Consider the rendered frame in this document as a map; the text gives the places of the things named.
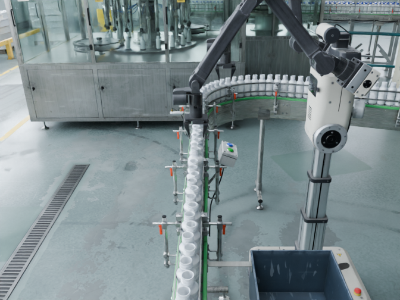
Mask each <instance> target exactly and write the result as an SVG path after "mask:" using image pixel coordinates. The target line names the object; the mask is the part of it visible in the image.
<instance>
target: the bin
mask: <svg viewBox="0 0 400 300"><path fill-rule="evenodd" d="M250 253H251V261H208V259H207V273H208V267H250V276H249V299H250V300H354V299H353V297H352V295H351V293H350V291H349V288H348V286H347V284H346V281H345V279H344V277H343V274H342V272H341V270H340V268H339V265H338V263H337V261H336V258H335V256H334V254H333V251H332V250H250Z"/></svg>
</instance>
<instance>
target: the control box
mask: <svg viewBox="0 0 400 300"><path fill-rule="evenodd" d="M232 145H233V146H229V145H228V142H225V141H223V140H222V142H221V145H220V147H219V149H218V160H219V164H221V165H220V166H228V167H232V168H233V167H234V165H235V162H236V160H237V158H238V152H237V148H236V145H235V144H232ZM228 148H232V149H233V152H232V151H229V150H228ZM223 172H224V169H223V171H222V174H221V177H220V181H219V184H220V182H221V179H222V176H223ZM214 178H215V174H214V175H213V176H212V178H211V179H210V180H209V178H208V185H209V184H210V183H211V182H212V181H213V180H214ZM212 201H213V199H212V200H211V203H210V217H209V222H211V204H212Z"/></svg>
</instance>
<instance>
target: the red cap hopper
mask: <svg viewBox="0 0 400 300"><path fill-rule="evenodd" d="M357 2H358V0H354V3H355V5H357ZM354 24H355V22H351V23H350V27H349V31H354ZM396 27H397V28H396ZM392 33H400V23H399V25H398V26H397V25H396V23H394V24H393V29H392ZM394 39H395V40H394ZM398 40H399V36H395V37H394V36H391V39H390V44H389V50H388V53H386V52H385V51H384V49H383V48H382V47H381V46H380V45H379V44H377V46H378V47H379V49H380V50H379V52H380V53H381V54H382V56H381V55H375V58H385V59H386V62H378V61H375V62H374V64H386V65H393V64H394V60H395V55H396V49H397V46H398ZM393 42H394V43H393ZM351 43H352V35H351ZM351 43H350V46H351ZM361 45H362V43H360V44H359V45H358V46H357V47H355V49H358V48H359V47H360V46H361ZM392 48H393V50H392ZM391 54H392V56H391ZM361 57H369V58H372V55H361ZM362 62H364V63H365V64H371V61H362ZM383 70H386V71H388V74H387V76H386V78H393V77H392V70H393V68H387V67H385V68H383Z"/></svg>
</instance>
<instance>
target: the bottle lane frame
mask: <svg viewBox="0 0 400 300"><path fill-rule="evenodd" d="M208 140H209V138H208V139H206V140H205V158H208ZM208 177H209V176H208ZM208 177H205V183H204V184H205V187H204V188H205V190H204V212H205V213H207V212H208ZM203 240H204V245H203V247H204V249H203V252H202V253H203V267H202V268H203V275H202V276H203V279H202V292H201V293H202V300H207V284H208V282H207V242H208V236H204V238H203ZM178 245H179V240H178ZM177 251H178V246H177ZM176 262H177V256H176ZM175 272H176V266H175ZM175 272H174V278H175ZM176 287H177V279H176ZM173 289H174V283H173ZM175 298H176V290H175V296H174V300H175ZM172 299H173V293H172ZM172 299H171V300H172Z"/></svg>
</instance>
